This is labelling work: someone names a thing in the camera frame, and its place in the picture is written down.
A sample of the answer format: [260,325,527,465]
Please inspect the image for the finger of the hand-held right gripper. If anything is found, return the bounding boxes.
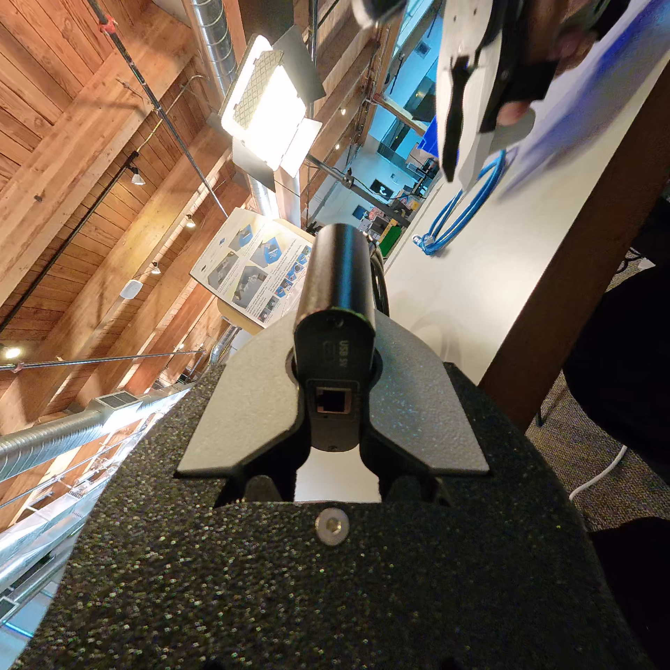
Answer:
[435,0,496,174]
[457,36,538,191]

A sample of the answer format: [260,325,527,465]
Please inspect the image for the metal ventilation duct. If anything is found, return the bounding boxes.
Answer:
[190,0,303,222]
[0,388,193,483]

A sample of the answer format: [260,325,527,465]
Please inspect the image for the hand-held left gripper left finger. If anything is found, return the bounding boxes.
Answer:
[177,314,313,490]

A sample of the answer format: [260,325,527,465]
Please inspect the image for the black ethernet cable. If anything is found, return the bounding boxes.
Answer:
[368,240,391,318]

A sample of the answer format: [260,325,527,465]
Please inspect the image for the person's right hand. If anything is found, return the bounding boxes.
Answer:
[496,0,629,127]

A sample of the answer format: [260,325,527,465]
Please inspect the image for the person's dark trousers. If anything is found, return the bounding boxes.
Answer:
[563,199,670,472]

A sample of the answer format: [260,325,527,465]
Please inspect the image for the green plastic bin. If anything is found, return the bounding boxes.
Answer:
[379,217,403,258]

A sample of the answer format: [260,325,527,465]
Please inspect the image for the blue ethernet cable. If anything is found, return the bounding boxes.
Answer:
[414,149,507,257]

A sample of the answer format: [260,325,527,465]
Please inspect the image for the white floor cable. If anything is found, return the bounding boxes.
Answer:
[568,445,629,502]

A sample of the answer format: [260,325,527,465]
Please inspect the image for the black network switch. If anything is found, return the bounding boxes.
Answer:
[293,223,378,452]

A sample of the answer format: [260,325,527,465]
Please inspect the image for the black track light rail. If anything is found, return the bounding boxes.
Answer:
[0,151,140,336]

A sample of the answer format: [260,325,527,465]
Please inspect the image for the studio light panel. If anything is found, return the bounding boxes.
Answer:
[207,25,326,179]

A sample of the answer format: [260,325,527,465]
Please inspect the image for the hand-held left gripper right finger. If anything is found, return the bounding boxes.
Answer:
[360,313,491,495]

